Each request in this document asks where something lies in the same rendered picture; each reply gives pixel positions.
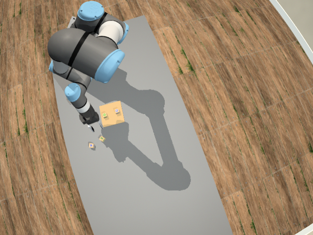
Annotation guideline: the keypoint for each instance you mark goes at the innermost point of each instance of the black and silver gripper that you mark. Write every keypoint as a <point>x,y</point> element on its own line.
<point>88,116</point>

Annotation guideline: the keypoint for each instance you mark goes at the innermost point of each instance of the light orange mat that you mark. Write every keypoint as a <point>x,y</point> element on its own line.
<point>112,118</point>

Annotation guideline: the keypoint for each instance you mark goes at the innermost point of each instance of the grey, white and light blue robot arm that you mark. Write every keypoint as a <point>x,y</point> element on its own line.
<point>78,56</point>

